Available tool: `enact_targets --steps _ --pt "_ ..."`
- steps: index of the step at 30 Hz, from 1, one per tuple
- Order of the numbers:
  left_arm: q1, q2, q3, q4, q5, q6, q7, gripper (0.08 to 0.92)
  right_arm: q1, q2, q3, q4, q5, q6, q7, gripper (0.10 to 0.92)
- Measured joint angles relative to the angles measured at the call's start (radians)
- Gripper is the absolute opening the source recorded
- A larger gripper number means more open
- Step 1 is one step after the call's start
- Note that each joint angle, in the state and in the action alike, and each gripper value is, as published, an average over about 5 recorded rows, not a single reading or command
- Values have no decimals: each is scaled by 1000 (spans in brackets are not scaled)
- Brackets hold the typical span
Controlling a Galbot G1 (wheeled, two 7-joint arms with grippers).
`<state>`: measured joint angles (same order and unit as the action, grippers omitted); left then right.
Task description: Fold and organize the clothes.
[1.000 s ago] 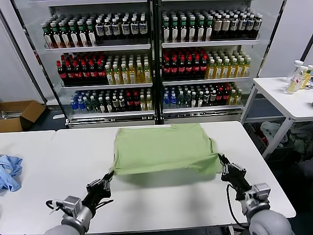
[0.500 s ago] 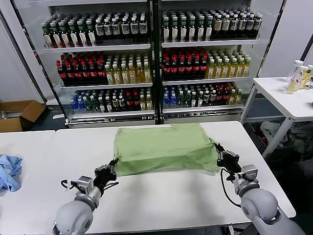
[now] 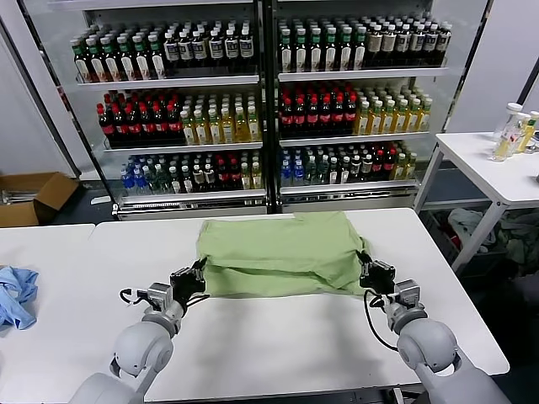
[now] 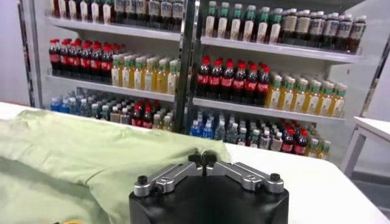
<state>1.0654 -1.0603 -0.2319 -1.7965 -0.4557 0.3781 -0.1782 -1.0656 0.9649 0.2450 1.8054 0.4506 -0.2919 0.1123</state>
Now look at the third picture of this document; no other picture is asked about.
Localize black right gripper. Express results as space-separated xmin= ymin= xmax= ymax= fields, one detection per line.
xmin=355 ymin=250 xmax=398 ymax=298

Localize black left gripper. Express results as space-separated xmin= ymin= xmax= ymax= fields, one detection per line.
xmin=169 ymin=258 xmax=208 ymax=302

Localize light green polo shirt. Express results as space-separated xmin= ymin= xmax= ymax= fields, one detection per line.
xmin=196 ymin=211 xmax=374 ymax=298

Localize light grey garment pile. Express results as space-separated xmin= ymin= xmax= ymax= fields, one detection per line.
xmin=446 ymin=209 xmax=498 ymax=253

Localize white side table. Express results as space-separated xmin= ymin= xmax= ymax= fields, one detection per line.
xmin=414 ymin=132 xmax=539 ymax=274

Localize green garment pile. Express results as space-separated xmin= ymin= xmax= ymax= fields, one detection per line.
xmin=499 ymin=210 xmax=539 ymax=266

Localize bystander dark trouser leg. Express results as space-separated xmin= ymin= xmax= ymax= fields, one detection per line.
xmin=511 ymin=271 xmax=539 ymax=302

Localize brown cardboard box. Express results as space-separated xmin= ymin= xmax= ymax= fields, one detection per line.
xmin=0 ymin=172 xmax=81 ymax=228

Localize yellow juice bottle white cap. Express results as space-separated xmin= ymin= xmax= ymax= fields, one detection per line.
xmin=490 ymin=113 xmax=531 ymax=163

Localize light blue crumpled garment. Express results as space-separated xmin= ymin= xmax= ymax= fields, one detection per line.
xmin=0 ymin=264 xmax=40 ymax=332

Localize clear bottle red print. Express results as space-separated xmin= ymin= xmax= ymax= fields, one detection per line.
xmin=492 ymin=103 xmax=522 ymax=144

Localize silver metal rods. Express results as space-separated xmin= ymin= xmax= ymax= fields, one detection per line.
xmin=1 ymin=189 xmax=42 ymax=206

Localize beverage display shelf unit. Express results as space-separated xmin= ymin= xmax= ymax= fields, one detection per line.
xmin=269 ymin=0 xmax=492 ymax=215
xmin=19 ymin=0 xmax=270 ymax=222

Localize yellow juice bottle green cap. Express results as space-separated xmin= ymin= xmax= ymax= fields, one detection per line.
xmin=514 ymin=118 xmax=539 ymax=155

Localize green cap tea bottle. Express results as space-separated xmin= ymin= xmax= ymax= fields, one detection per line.
xmin=308 ymin=27 xmax=324 ymax=72
xmin=147 ymin=35 xmax=167 ymax=80
xmin=88 ymin=38 xmax=107 ymax=83
xmin=353 ymin=27 xmax=367 ymax=72
xmin=103 ymin=37 xmax=122 ymax=82
xmin=132 ymin=36 xmax=152 ymax=81
xmin=73 ymin=40 xmax=93 ymax=84
xmin=293 ymin=28 xmax=309 ymax=73
xmin=278 ymin=28 xmax=294 ymax=73
xmin=339 ymin=27 xmax=354 ymax=72
xmin=323 ymin=27 xmax=339 ymax=72
xmin=118 ymin=37 xmax=136 ymax=82

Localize dark bottle beige label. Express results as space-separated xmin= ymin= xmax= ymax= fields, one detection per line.
xmin=366 ymin=25 xmax=383 ymax=68
xmin=381 ymin=24 xmax=397 ymax=67

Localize dark bottle blue white label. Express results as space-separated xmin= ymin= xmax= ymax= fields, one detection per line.
xmin=395 ymin=24 xmax=411 ymax=67
xmin=191 ymin=31 xmax=208 ymax=71
xmin=436 ymin=24 xmax=452 ymax=66
xmin=163 ymin=32 xmax=179 ymax=72
xmin=423 ymin=24 xmax=438 ymax=66
xmin=208 ymin=29 xmax=225 ymax=69
xmin=409 ymin=24 xmax=425 ymax=67
xmin=223 ymin=29 xmax=240 ymax=68
xmin=178 ymin=32 xmax=194 ymax=72
xmin=238 ymin=28 xmax=254 ymax=68

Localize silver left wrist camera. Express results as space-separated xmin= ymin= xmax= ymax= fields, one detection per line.
xmin=146 ymin=284 xmax=174 ymax=313

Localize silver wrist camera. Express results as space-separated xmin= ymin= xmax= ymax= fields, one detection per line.
xmin=393 ymin=279 xmax=422 ymax=308
xmin=146 ymin=284 xmax=174 ymax=313

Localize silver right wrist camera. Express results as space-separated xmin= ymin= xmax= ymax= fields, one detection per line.
xmin=393 ymin=279 xmax=422 ymax=308

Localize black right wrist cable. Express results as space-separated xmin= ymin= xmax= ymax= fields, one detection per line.
xmin=362 ymin=288 xmax=401 ymax=348

